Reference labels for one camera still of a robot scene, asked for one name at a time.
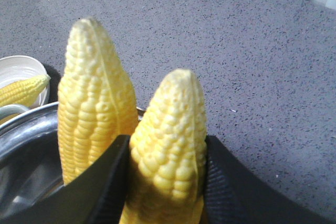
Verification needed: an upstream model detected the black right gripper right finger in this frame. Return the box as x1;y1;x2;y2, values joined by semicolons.
203;135;330;223

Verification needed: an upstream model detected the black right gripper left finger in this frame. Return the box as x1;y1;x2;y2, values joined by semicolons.
0;134;131;224

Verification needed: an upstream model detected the yellow corn cob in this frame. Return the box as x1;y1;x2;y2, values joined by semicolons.
1;74;50;107
120;69;207;223
58;17;138;184

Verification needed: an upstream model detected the cream white plate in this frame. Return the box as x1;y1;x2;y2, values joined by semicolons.
0;55;51;109

